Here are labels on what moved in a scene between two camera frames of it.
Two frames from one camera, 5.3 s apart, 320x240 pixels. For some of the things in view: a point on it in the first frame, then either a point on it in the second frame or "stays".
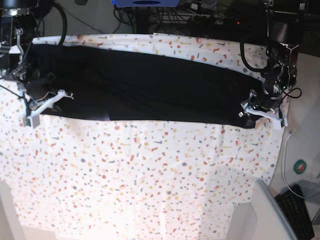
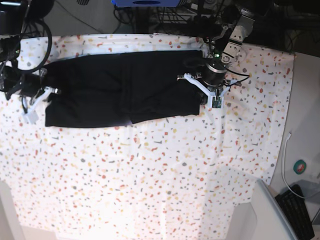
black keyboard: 295,213 stays
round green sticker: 299,166 stays
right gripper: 279,121 to 215,99
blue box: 146,3 stays
